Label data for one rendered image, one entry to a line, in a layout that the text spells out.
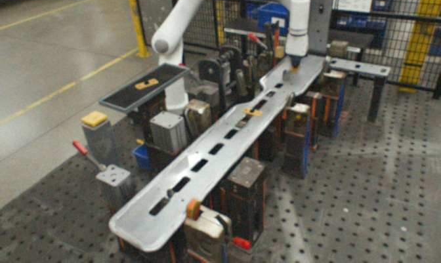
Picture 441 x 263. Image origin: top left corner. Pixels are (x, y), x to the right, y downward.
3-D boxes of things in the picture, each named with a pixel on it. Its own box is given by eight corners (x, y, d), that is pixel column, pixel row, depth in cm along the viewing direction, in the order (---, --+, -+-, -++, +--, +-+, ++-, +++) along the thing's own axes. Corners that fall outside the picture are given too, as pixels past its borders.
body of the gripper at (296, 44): (285, 32, 164) (283, 54, 170) (305, 35, 159) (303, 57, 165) (291, 27, 169) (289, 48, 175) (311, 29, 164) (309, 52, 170)
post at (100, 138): (122, 222, 135) (94, 130, 111) (109, 214, 139) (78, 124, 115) (136, 208, 140) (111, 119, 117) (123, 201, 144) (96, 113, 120)
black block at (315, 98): (317, 153, 164) (323, 101, 148) (296, 147, 169) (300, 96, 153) (323, 144, 169) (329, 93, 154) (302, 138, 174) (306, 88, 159)
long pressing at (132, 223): (161, 262, 87) (160, 258, 86) (100, 226, 98) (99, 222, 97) (331, 60, 184) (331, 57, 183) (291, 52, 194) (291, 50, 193)
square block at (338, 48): (335, 105, 199) (344, 46, 180) (321, 101, 203) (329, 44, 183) (340, 99, 204) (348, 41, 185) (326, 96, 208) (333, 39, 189)
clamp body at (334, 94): (334, 141, 171) (344, 79, 152) (311, 135, 176) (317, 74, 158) (339, 132, 177) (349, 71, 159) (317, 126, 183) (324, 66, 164)
